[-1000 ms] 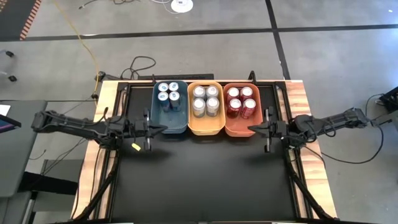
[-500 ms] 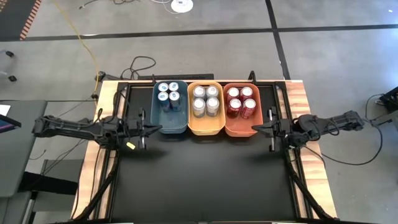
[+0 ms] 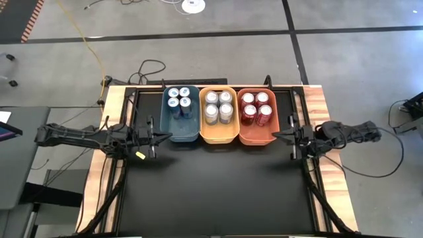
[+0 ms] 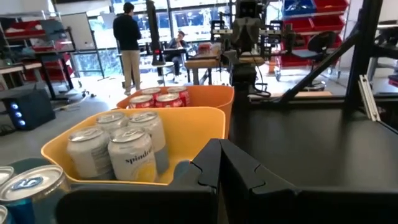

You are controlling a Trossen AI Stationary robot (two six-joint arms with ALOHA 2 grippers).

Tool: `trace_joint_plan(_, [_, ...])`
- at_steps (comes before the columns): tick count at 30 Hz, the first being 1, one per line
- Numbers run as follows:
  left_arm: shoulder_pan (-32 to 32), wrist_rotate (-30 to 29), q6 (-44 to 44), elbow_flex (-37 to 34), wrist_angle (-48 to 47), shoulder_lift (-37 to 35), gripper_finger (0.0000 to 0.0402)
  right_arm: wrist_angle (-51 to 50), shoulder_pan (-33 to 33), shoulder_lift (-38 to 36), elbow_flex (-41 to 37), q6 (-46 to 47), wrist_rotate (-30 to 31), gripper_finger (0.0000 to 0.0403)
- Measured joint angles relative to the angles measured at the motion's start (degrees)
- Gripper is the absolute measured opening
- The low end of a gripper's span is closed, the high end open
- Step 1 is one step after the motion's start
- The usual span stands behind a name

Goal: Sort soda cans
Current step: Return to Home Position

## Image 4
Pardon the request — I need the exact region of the blue plastic bin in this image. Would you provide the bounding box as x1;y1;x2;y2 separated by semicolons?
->
7;157;191;187

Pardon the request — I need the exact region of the wooden-topped desk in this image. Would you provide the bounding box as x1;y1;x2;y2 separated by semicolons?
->
0;61;44;91

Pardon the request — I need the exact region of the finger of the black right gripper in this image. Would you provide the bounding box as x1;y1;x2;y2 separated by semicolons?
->
247;17;264;52
231;17;248;52

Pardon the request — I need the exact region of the white round stool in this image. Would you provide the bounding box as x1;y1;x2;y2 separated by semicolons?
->
152;61;175;85

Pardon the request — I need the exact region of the black diagonal frame strut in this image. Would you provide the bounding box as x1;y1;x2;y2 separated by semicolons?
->
277;29;363;104

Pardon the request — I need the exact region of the small red container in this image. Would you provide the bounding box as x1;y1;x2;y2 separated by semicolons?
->
198;42;213;55

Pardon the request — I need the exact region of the silver aluminium bar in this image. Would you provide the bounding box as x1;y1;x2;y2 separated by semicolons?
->
357;74;382;123

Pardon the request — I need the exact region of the white whiteboard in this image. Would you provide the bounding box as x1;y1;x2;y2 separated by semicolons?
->
60;12;96;52

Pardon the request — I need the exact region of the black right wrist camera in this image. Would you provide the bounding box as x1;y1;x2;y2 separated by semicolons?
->
235;0;264;19

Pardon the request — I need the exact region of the yellow plastic bin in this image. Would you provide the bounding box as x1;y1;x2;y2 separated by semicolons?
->
40;106;226;187

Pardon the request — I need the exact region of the black vertical frame post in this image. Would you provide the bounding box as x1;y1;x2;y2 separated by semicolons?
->
344;0;384;111

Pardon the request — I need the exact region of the dark device with blue lights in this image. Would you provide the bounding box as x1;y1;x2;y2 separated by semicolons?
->
0;88;57;131

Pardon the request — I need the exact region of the red blue bin shelf rack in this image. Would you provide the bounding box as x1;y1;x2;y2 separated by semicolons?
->
279;0;349;68

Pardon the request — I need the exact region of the person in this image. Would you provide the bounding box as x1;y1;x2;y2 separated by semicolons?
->
167;30;191;83
113;2;142;96

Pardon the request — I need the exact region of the black frame rail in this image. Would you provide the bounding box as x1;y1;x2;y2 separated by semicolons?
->
248;95;398;110

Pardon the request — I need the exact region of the black pole stand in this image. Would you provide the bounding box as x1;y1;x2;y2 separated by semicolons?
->
145;0;166;67

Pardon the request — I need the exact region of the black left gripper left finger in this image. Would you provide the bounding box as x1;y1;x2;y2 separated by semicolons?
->
55;138;223;224

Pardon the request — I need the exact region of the orange plastic bin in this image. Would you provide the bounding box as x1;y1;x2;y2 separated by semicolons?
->
116;85;235;139

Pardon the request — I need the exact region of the black office chair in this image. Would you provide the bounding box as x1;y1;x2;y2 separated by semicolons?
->
291;30;339;91

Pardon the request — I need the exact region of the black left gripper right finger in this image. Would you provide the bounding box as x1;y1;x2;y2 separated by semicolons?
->
220;139;398;224

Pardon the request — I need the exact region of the black-legged table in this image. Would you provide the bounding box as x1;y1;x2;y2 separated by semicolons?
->
33;46;76;101

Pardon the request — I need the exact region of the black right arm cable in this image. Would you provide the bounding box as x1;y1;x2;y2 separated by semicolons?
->
253;62;272;98

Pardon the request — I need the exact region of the wooden workbench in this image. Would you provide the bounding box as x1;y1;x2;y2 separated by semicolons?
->
185;43;222;85

